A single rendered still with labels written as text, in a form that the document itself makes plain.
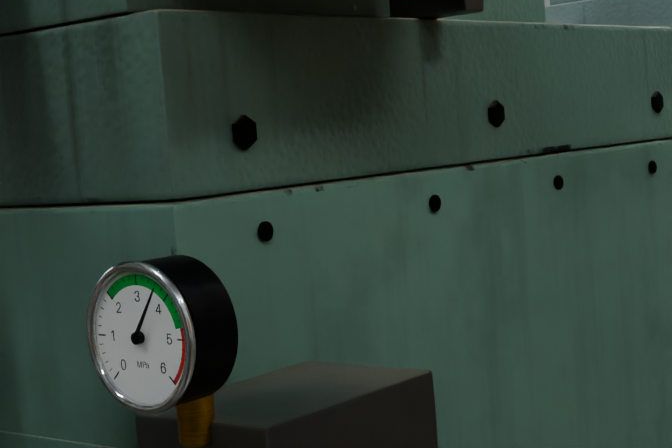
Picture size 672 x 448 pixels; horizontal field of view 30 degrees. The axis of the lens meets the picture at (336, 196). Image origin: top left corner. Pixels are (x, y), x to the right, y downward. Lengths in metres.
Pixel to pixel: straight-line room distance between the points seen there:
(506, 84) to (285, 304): 0.25
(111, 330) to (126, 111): 0.12
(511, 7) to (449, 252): 0.34
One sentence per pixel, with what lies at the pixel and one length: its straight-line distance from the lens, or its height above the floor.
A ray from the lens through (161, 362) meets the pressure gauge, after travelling 0.51.
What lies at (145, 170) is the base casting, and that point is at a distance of 0.60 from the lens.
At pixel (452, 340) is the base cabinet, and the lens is 0.76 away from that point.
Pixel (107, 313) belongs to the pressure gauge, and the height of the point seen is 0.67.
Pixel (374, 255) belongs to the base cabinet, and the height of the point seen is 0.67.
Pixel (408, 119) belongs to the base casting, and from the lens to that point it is 0.73.
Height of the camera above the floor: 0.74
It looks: 3 degrees down
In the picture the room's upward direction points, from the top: 4 degrees counter-clockwise
